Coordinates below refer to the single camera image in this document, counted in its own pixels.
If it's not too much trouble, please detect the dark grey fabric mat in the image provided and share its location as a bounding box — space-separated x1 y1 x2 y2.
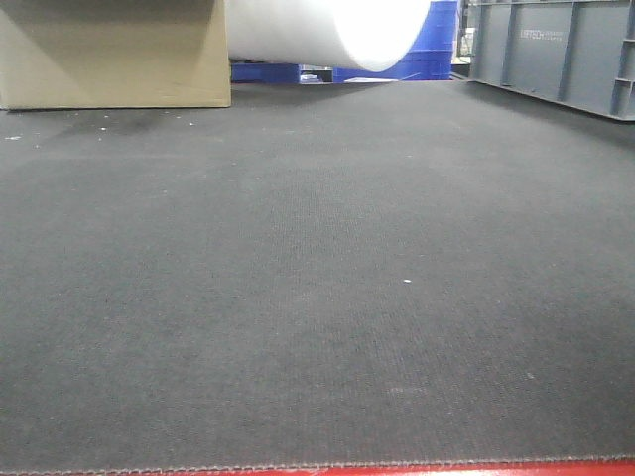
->
1 81 634 473

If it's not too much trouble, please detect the white foam roll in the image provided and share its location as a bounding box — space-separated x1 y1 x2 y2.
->
223 0 434 72

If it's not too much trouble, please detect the blue plastic bin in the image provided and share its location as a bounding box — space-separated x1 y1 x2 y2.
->
230 0 461 84

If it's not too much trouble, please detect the grey plastic crate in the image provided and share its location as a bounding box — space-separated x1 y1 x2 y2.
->
467 1 634 122

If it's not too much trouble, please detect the cardboard box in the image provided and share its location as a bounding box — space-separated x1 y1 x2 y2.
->
1 1 231 110

